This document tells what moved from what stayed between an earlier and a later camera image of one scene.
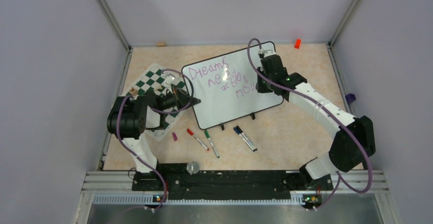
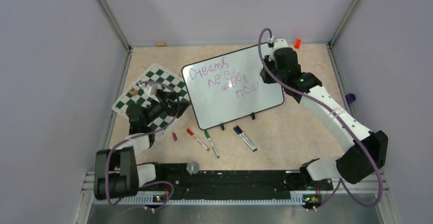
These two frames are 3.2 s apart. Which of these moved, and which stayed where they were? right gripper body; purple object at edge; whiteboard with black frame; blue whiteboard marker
Moved: right gripper body
Stayed: purple object at edge; whiteboard with black frame; blue whiteboard marker
